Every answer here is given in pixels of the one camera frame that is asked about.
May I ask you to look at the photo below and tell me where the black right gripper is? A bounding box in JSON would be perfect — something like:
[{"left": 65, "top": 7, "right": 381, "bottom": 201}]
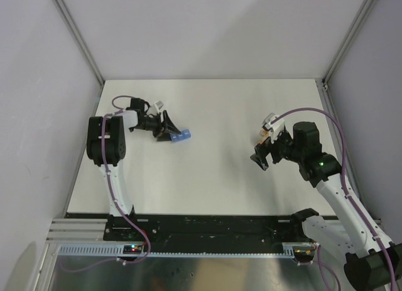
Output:
[{"left": 251, "top": 126, "right": 304, "bottom": 170}]

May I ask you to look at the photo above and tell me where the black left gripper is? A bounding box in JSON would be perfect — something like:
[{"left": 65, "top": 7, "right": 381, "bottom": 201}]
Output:
[{"left": 131, "top": 111, "right": 180, "bottom": 142}]

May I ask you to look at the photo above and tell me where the blue weekly pill organizer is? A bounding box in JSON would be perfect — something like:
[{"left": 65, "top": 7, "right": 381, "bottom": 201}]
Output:
[{"left": 170, "top": 129, "right": 192, "bottom": 143}]

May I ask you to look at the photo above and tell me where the amber pill bottle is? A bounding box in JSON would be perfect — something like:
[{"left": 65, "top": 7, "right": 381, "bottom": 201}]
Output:
[{"left": 259, "top": 129, "right": 268, "bottom": 137}]

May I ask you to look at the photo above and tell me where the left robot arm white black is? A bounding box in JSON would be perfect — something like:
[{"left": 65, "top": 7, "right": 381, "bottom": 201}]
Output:
[{"left": 86, "top": 95, "right": 191, "bottom": 217}]

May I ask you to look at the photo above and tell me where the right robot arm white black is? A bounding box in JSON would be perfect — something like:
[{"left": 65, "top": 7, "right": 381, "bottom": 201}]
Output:
[{"left": 251, "top": 118, "right": 401, "bottom": 290}]

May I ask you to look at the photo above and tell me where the small electronics board with leds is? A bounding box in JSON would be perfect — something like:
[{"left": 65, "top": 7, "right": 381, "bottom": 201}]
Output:
[{"left": 123, "top": 244, "right": 143, "bottom": 254}]

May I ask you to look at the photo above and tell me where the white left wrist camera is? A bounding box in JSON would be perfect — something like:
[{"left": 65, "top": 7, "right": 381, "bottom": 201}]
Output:
[{"left": 149, "top": 101, "right": 164, "bottom": 115}]

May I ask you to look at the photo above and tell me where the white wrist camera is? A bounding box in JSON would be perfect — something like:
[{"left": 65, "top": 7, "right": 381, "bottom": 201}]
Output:
[
  {"left": 261, "top": 113, "right": 285, "bottom": 143},
  {"left": 149, "top": 101, "right": 164, "bottom": 115}
]

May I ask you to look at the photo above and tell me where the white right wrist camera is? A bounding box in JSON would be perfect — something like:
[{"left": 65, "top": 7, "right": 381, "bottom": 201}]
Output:
[{"left": 261, "top": 113, "right": 285, "bottom": 143}]

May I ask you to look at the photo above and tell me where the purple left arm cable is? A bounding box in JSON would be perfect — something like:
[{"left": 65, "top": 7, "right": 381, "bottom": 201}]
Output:
[{"left": 59, "top": 95, "right": 151, "bottom": 272}]

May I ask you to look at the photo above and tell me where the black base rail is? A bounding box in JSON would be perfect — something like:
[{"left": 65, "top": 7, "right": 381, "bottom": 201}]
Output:
[{"left": 103, "top": 214, "right": 312, "bottom": 255}]

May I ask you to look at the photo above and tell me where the white slotted cable duct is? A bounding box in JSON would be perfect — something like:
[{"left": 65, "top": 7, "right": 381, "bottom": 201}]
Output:
[{"left": 55, "top": 240, "right": 298, "bottom": 260}]

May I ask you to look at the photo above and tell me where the aluminium frame post left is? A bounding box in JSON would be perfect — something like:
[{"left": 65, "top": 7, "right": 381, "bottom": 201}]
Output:
[{"left": 52, "top": 0, "right": 105, "bottom": 87}]

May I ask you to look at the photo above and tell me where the aluminium frame post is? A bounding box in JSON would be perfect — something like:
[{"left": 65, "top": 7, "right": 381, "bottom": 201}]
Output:
[
  {"left": 321, "top": 0, "right": 378, "bottom": 89},
  {"left": 52, "top": 0, "right": 105, "bottom": 87}
]

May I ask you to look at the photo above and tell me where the aluminium frame post right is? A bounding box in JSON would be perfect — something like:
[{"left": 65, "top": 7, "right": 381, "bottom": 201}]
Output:
[{"left": 321, "top": 0, "right": 378, "bottom": 89}]

